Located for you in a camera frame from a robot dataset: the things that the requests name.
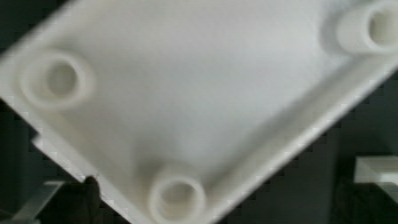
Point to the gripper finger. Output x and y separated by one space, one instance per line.
26 216

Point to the white square desk top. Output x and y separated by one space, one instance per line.
182 89

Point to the white L-shaped fence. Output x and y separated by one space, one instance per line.
378 169

